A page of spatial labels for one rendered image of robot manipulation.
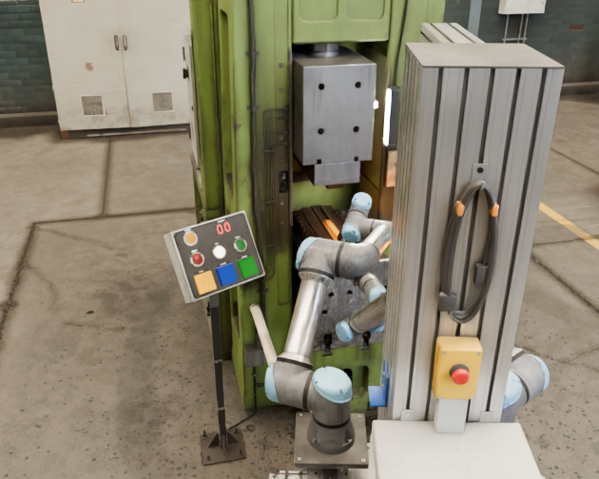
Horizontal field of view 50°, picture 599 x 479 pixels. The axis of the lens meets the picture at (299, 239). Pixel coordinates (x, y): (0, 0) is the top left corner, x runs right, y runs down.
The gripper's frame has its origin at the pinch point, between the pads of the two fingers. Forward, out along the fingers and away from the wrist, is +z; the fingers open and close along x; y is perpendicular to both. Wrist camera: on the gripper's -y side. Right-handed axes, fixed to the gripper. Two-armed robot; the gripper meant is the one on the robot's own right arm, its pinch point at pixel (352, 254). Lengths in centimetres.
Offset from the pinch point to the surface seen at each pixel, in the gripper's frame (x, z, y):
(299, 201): -7, 65, 1
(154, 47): -62, 543, -9
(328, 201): 8, 65, 2
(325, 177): -7.2, 16.5, -29.1
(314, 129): -12, 16, -50
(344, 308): 0.9, 11.7, 33.2
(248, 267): -43.8, 0.7, 0.6
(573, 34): 528, 606, 8
